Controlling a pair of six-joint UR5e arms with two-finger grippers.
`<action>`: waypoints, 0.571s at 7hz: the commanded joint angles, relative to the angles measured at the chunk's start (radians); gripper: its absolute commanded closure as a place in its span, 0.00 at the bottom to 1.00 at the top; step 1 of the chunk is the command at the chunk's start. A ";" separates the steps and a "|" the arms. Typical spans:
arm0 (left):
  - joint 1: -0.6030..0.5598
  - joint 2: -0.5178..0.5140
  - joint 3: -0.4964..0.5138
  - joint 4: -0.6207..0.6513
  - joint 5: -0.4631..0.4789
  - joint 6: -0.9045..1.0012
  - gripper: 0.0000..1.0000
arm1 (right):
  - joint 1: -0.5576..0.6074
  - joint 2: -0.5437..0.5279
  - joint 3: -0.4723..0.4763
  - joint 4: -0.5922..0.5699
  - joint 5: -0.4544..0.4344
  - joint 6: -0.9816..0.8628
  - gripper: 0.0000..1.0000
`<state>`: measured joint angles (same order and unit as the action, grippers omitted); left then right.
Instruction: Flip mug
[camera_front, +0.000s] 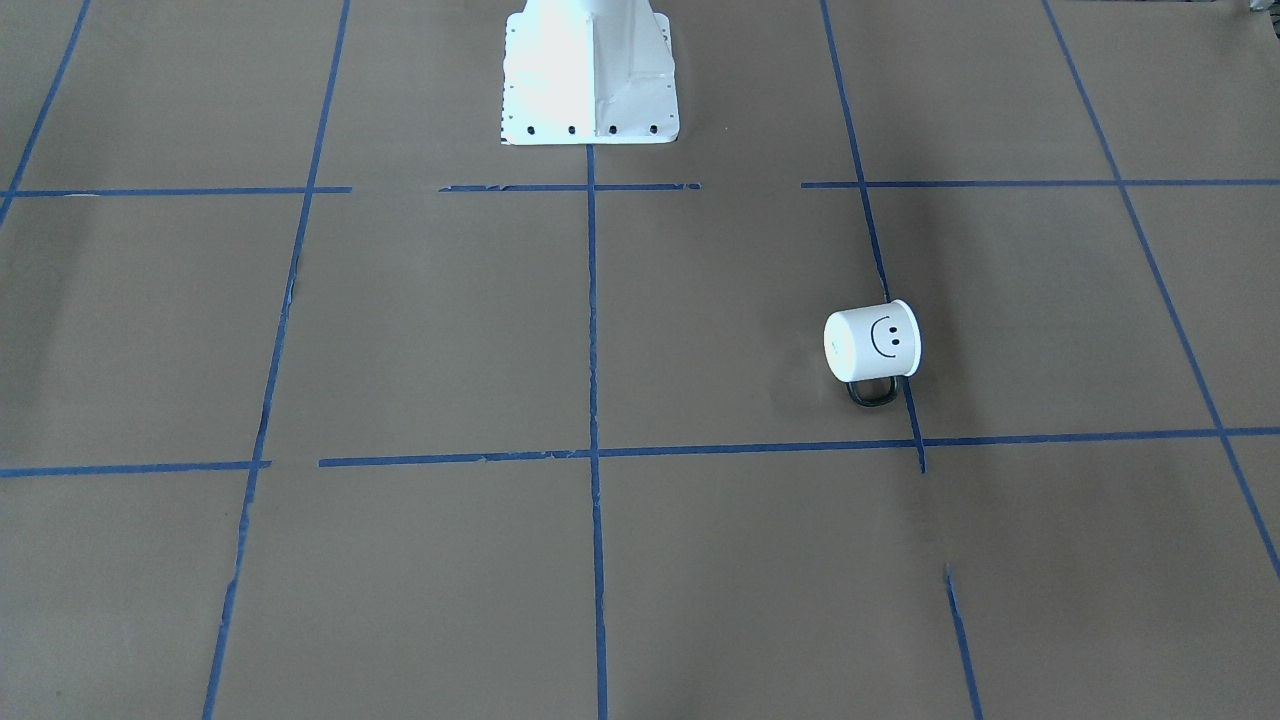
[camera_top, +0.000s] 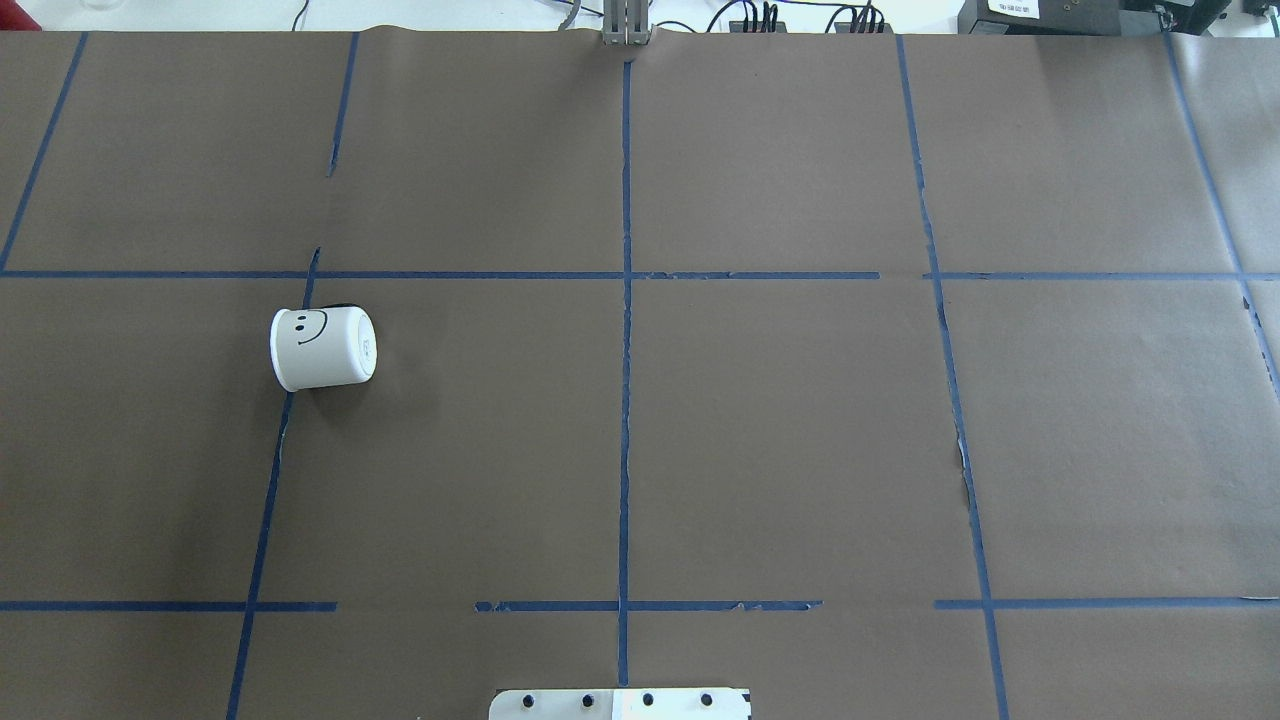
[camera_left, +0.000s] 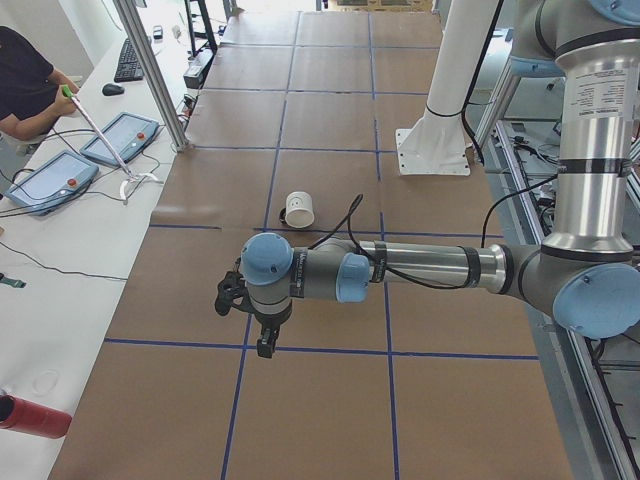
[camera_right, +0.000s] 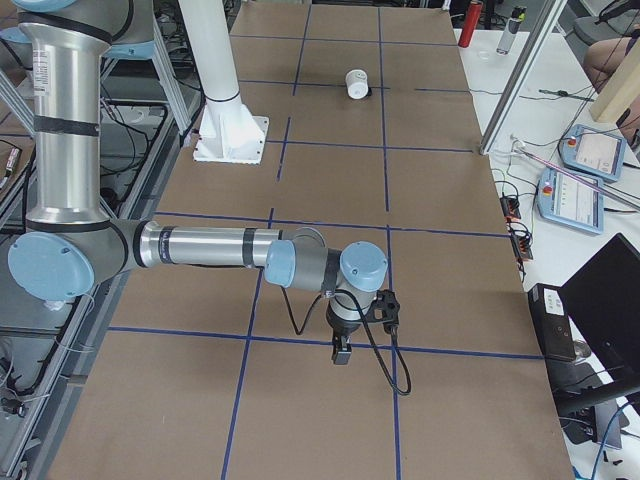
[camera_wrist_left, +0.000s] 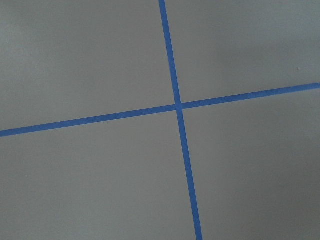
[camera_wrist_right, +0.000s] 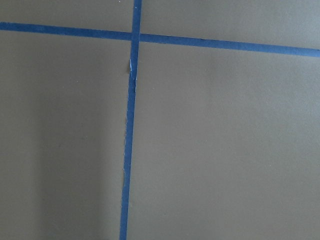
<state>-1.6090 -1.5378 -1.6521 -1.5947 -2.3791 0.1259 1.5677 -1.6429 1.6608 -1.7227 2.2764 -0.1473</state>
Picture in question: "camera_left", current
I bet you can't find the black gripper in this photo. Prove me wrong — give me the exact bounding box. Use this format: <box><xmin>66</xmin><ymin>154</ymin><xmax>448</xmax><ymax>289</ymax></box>
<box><xmin>256</xmin><ymin>312</ymin><xmax>290</xmax><ymax>358</ymax></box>

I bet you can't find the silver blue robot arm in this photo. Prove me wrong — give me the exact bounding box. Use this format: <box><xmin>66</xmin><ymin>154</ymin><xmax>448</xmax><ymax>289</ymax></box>
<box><xmin>215</xmin><ymin>1</ymin><xmax>639</xmax><ymax>358</ymax></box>

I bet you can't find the white mug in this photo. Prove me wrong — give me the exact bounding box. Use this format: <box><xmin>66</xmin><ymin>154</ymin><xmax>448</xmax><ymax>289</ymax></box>
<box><xmin>279</xmin><ymin>191</ymin><xmax>315</xmax><ymax>229</ymax></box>

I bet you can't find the blue tape line crosswise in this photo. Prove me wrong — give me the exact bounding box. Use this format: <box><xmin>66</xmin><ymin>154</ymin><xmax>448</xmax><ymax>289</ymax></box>
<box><xmin>103</xmin><ymin>337</ymin><xmax>539</xmax><ymax>361</ymax></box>

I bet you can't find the blue tape line lengthwise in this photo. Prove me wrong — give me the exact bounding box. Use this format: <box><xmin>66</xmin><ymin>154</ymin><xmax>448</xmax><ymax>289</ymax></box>
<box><xmin>220</xmin><ymin>11</ymin><xmax>303</xmax><ymax>480</ymax></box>

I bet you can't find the brown paper table cover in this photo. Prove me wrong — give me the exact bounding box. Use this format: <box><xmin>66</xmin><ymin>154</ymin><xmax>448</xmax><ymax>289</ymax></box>
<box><xmin>51</xmin><ymin>12</ymin><xmax>572</xmax><ymax>479</ymax></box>

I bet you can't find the white side table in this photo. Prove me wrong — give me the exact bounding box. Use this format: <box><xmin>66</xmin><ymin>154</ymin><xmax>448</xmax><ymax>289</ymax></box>
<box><xmin>0</xmin><ymin>19</ymin><xmax>201</xmax><ymax>421</ymax></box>

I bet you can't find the far blue teach pendant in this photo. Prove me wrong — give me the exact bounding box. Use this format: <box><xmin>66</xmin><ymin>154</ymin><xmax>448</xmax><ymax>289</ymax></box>
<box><xmin>80</xmin><ymin>112</ymin><xmax>159</xmax><ymax>168</ymax></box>

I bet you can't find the blue teach pendant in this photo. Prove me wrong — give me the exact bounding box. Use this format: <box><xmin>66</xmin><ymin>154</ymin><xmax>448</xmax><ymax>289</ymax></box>
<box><xmin>5</xmin><ymin>150</ymin><xmax>99</xmax><ymax>215</ymax></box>
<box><xmin>80</xmin><ymin>112</ymin><xmax>159</xmax><ymax>168</ymax></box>

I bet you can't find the red cylinder bottle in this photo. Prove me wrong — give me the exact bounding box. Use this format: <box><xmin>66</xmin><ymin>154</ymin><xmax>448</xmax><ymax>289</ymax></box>
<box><xmin>1</xmin><ymin>395</ymin><xmax>72</xmax><ymax>439</ymax></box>

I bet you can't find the near blue teach pendant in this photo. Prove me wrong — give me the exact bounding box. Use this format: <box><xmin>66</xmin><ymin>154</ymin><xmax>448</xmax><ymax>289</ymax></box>
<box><xmin>5</xmin><ymin>150</ymin><xmax>99</xmax><ymax>215</ymax></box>

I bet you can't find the black computer mouse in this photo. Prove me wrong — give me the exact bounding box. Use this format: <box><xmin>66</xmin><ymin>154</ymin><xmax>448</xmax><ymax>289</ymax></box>
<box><xmin>102</xmin><ymin>83</ymin><xmax>125</xmax><ymax>97</ymax></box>

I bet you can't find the black keyboard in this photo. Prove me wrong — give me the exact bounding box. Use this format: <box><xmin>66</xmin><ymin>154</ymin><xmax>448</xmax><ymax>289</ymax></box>
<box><xmin>114</xmin><ymin>38</ymin><xmax>144</xmax><ymax>83</ymax></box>

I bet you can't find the person in black shirt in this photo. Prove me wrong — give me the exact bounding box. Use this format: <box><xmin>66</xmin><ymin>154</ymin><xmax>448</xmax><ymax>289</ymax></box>
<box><xmin>1</xmin><ymin>26</ymin><xmax>79</xmax><ymax>141</ymax></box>

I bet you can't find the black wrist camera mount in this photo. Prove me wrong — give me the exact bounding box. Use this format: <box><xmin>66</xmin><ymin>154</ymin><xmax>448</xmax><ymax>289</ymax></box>
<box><xmin>214</xmin><ymin>271</ymin><xmax>253</xmax><ymax>316</ymax></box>

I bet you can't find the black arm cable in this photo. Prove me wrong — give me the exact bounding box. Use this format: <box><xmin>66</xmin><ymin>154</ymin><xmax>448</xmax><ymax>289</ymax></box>
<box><xmin>309</xmin><ymin>193</ymin><xmax>561</xmax><ymax>290</ymax></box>

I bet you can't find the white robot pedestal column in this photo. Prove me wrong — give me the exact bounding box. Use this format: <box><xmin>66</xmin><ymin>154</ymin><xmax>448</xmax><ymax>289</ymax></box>
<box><xmin>396</xmin><ymin>0</ymin><xmax>502</xmax><ymax>176</ymax></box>

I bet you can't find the white grabber stick green handle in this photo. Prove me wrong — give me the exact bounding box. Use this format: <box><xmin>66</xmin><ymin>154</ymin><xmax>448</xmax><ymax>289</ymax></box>
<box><xmin>60</xmin><ymin>85</ymin><xmax>162</xmax><ymax>204</ymax></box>

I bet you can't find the aluminium frame post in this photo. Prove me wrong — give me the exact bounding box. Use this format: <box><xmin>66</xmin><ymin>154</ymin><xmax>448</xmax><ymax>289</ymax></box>
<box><xmin>113</xmin><ymin>0</ymin><xmax>189</xmax><ymax>152</ymax></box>

